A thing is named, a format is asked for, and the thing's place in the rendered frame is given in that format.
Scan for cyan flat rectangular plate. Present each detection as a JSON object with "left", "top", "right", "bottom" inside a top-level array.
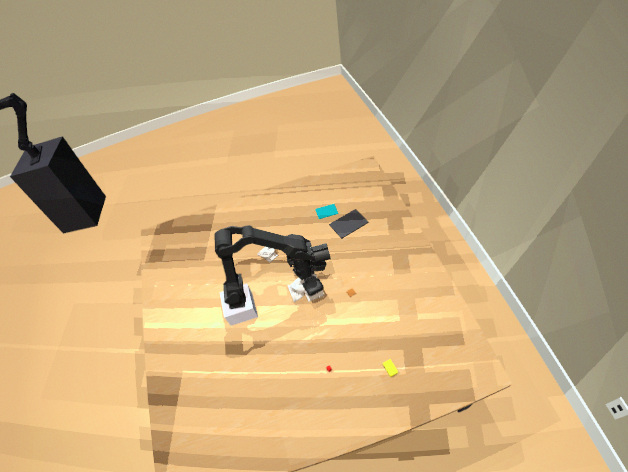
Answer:
[{"left": 315, "top": 204, "right": 338, "bottom": 219}]

